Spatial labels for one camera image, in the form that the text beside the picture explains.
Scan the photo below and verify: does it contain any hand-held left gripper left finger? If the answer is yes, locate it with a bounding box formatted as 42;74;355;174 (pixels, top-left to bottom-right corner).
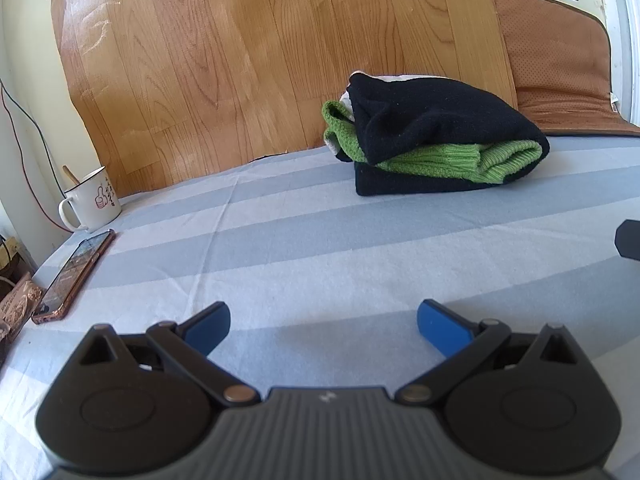
75;301;262;408

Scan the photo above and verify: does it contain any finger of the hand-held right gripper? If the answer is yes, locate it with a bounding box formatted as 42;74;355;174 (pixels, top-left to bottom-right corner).
615;219;640;262

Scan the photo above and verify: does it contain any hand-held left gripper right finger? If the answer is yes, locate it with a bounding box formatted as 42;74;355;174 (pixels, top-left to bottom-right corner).
394;299;576;408

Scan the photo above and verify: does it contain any navy green white knit sweater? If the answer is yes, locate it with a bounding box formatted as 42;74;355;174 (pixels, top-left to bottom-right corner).
321;71;551;197

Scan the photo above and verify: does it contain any smartphone in rose gold case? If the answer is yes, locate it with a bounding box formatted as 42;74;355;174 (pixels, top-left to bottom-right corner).
31;229;116;323

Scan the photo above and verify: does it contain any white enamel mug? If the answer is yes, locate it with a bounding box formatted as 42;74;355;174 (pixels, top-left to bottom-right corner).
58;166;122;233

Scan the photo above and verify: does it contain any brown patterned item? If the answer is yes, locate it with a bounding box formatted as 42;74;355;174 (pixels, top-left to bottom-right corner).
0;270;45;343

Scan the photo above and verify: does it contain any brown perforated cushion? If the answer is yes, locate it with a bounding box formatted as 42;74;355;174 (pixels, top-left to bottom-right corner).
492;0;640;137

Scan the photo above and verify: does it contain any red cable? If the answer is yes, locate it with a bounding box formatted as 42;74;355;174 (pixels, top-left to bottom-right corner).
0;79;76;234

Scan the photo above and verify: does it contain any wood grain wall sheet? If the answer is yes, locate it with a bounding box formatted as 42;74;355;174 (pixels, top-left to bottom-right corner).
50;0;518;196

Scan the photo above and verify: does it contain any dark cable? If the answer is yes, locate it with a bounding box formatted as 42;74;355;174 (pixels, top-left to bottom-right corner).
0;82;38;171

